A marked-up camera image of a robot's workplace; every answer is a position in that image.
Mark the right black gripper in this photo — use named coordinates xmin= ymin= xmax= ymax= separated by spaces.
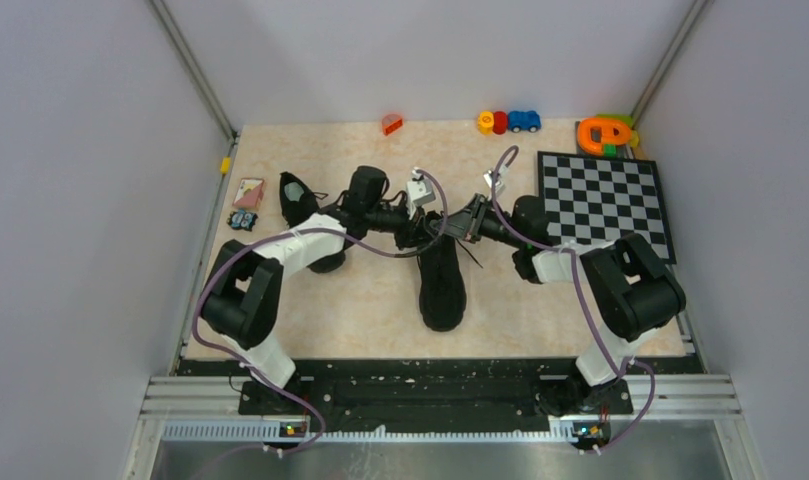
xmin=432 ymin=194 xmax=525 ymax=250

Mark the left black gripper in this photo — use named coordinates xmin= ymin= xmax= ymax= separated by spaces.
xmin=366 ymin=200 xmax=438 ymax=250

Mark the black shoe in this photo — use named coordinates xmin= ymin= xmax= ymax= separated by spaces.
xmin=278 ymin=172 xmax=346 ymax=274
xmin=417 ymin=233 xmax=483 ymax=332

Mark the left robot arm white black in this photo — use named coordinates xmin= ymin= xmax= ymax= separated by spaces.
xmin=193 ymin=166 xmax=448 ymax=414

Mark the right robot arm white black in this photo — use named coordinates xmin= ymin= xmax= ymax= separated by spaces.
xmin=430 ymin=194 xmax=687 ymax=412

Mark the yellow toy cylinder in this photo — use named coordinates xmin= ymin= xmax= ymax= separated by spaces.
xmin=476 ymin=111 xmax=495 ymax=135

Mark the red toy cylinder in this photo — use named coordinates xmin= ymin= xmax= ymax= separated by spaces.
xmin=493 ymin=111 xmax=508 ymax=135

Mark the orange toy brick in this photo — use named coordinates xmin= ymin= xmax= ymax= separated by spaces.
xmin=381 ymin=114 xmax=404 ymax=136

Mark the blue toy car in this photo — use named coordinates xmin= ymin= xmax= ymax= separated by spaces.
xmin=507 ymin=110 xmax=542 ymax=133

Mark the black white checkerboard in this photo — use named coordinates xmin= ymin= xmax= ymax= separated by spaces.
xmin=537 ymin=151 xmax=677 ymax=265

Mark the pink triangle card box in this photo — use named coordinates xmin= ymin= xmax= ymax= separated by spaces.
xmin=232 ymin=177 xmax=266 ymax=211

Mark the small blue black toy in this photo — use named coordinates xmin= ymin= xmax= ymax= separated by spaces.
xmin=226 ymin=209 xmax=258 ymax=232

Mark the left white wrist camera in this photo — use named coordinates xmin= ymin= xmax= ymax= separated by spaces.
xmin=405 ymin=169 xmax=436 ymax=219

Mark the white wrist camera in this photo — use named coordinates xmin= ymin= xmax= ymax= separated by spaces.
xmin=483 ymin=166 xmax=507 ymax=196
xmin=405 ymin=169 xmax=436 ymax=219

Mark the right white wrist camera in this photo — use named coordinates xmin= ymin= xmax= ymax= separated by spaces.
xmin=483 ymin=166 xmax=507 ymax=196

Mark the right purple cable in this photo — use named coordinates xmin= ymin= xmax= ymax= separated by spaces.
xmin=490 ymin=145 xmax=657 ymax=455

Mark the purple cable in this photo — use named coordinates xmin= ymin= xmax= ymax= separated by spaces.
xmin=490 ymin=145 xmax=657 ymax=455
xmin=191 ymin=168 xmax=450 ymax=458

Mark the orange ring toy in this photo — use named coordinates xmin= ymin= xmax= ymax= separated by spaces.
xmin=575 ymin=117 xmax=635 ymax=158

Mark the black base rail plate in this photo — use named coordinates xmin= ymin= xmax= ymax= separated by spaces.
xmin=175 ymin=356 xmax=707 ymax=439

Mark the yellow clip on rail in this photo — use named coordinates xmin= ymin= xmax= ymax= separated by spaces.
xmin=219 ymin=156 xmax=231 ymax=175

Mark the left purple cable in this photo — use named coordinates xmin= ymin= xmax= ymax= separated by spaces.
xmin=191 ymin=168 xmax=450 ymax=458

